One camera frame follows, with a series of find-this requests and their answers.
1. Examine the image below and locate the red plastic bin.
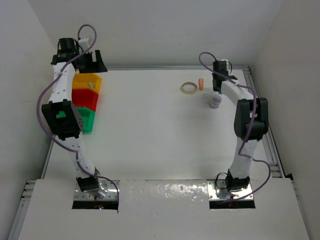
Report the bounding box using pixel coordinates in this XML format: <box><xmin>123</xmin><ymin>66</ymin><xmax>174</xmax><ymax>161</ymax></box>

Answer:
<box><xmin>71</xmin><ymin>88</ymin><xmax>99</xmax><ymax>112</ymax></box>

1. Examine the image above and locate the green plastic bin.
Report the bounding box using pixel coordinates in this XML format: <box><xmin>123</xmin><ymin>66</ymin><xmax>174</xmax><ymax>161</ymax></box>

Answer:
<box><xmin>77</xmin><ymin>107</ymin><xmax>96</xmax><ymax>133</ymax></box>

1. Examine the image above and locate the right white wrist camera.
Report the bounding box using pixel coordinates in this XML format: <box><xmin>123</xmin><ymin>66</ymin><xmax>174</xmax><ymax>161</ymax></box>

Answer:
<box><xmin>220</xmin><ymin>59</ymin><xmax>230</xmax><ymax>64</ymax></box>

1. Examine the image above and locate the yellow plastic bin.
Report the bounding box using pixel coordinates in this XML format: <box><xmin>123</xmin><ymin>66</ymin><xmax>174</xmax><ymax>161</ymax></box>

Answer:
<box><xmin>72</xmin><ymin>73</ymin><xmax>102</xmax><ymax>94</ymax></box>

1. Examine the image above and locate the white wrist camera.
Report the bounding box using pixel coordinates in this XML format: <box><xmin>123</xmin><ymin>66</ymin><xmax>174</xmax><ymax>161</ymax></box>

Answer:
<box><xmin>220</xmin><ymin>59</ymin><xmax>230</xmax><ymax>64</ymax></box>
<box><xmin>78</xmin><ymin>36</ymin><xmax>92</xmax><ymax>52</ymax></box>

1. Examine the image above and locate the left aluminium frame rail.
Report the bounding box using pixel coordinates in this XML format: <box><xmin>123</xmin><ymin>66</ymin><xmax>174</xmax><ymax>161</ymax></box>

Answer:
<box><xmin>7</xmin><ymin>180</ymin><xmax>36</xmax><ymax>240</ymax></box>

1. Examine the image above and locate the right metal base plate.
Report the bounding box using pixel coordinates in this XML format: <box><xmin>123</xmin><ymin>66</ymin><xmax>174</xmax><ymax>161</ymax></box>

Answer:
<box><xmin>207</xmin><ymin>179</ymin><xmax>254</xmax><ymax>201</ymax></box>

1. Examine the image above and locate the orange eraser cap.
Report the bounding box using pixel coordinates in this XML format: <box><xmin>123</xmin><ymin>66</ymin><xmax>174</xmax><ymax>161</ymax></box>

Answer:
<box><xmin>198</xmin><ymin>78</ymin><xmax>204</xmax><ymax>91</ymax></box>

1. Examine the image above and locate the back aluminium frame rail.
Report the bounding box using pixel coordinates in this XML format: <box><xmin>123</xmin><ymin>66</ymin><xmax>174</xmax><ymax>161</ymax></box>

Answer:
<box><xmin>99</xmin><ymin>65</ymin><xmax>251</xmax><ymax>71</ymax></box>

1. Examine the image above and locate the metal base plate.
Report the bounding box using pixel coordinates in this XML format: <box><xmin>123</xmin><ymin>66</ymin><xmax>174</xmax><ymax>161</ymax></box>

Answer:
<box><xmin>73</xmin><ymin>180</ymin><xmax>118</xmax><ymax>202</ymax></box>
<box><xmin>207</xmin><ymin>179</ymin><xmax>254</xmax><ymax>201</ymax></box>

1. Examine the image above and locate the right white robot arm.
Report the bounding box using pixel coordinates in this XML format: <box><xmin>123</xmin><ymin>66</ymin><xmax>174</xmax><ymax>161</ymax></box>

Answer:
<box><xmin>212</xmin><ymin>60</ymin><xmax>269</xmax><ymax>192</ymax></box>

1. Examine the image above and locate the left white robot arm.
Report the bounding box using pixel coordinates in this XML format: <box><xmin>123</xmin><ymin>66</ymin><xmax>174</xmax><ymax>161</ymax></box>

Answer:
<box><xmin>37</xmin><ymin>37</ymin><xmax>107</xmax><ymax>193</ymax></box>

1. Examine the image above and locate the right aluminium frame rail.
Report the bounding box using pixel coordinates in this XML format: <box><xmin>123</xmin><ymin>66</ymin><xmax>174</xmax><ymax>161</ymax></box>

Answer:
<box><xmin>243</xmin><ymin>67</ymin><xmax>285</xmax><ymax>178</ymax></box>

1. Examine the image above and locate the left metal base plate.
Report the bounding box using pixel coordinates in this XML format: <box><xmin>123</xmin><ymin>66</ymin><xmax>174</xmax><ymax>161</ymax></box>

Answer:
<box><xmin>73</xmin><ymin>180</ymin><xmax>118</xmax><ymax>202</ymax></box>

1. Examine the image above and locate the aluminium frame rail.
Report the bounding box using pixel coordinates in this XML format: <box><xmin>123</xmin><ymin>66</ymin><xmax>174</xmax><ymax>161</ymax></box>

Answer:
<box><xmin>99</xmin><ymin>65</ymin><xmax>251</xmax><ymax>71</ymax></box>
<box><xmin>243</xmin><ymin>67</ymin><xmax>285</xmax><ymax>178</ymax></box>
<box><xmin>7</xmin><ymin>180</ymin><xmax>36</xmax><ymax>240</ymax></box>

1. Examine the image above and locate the beige tape roll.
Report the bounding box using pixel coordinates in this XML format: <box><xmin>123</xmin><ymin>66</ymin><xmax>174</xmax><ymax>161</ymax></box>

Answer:
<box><xmin>180</xmin><ymin>82</ymin><xmax>198</xmax><ymax>94</ymax></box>

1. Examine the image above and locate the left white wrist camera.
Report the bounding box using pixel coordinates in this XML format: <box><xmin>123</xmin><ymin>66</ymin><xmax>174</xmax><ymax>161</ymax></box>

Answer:
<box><xmin>78</xmin><ymin>36</ymin><xmax>92</xmax><ymax>52</ymax></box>

